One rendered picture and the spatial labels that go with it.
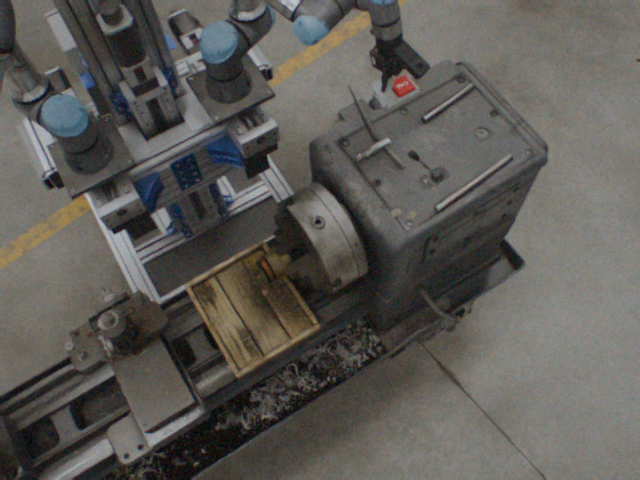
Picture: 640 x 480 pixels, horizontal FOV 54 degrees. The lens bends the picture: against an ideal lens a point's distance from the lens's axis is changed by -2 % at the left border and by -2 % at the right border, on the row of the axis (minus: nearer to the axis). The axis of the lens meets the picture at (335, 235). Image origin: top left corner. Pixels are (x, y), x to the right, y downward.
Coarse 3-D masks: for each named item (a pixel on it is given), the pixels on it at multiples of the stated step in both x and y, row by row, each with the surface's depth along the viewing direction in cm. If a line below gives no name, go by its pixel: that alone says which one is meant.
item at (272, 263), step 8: (264, 256) 185; (272, 256) 184; (280, 256) 183; (288, 256) 185; (264, 264) 183; (272, 264) 183; (280, 264) 183; (288, 264) 185; (264, 272) 183; (272, 272) 184; (280, 272) 184; (288, 272) 185; (272, 280) 185
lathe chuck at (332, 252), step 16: (304, 192) 184; (288, 208) 180; (304, 208) 178; (320, 208) 177; (304, 224) 175; (336, 224) 176; (304, 240) 182; (320, 240) 175; (336, 240) 176; (320, 256) 175; (336, 256) 176; (352, 256) 179; (336, 272) 178; (352, 272) 182; (336, 288) 184
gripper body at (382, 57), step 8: (376, 40) 158; (392, 40) 155; (400, 40) 157; (376, 48) 165; (384, 48) 161; (376, 56) 163; (384, 56) 162; (376, 64) 166; (384, 64) 163; (392, 64) 161; (400, 64) 163; (392, 72) 163; (400, 72) 164
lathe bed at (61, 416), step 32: (352, 288) 209; (192, 320) 203; (320, 320) 202; (352, 320) 219; (192, 352) 210; (288, 352) 209; (64, 384) 197; (96, 384) 194; (224, 384) 194; (32, 416) 190; (64, 416) 193; (96, 416) 202; (32, 448) 197; (64, 448) 186; (96, 448) 186
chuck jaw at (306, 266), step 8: (304, 256) 186; (296, 264) 185; (304, 264) 184; (312, 264) 184; (296, 272) 184; (304, 272) 183; (312, 272) 183; (320, 272) 182; (304, 280) 184; (312, 280) 181; (320, 280) 181; (328, 280) 182; (336, 280) 182; (320, 288) 183
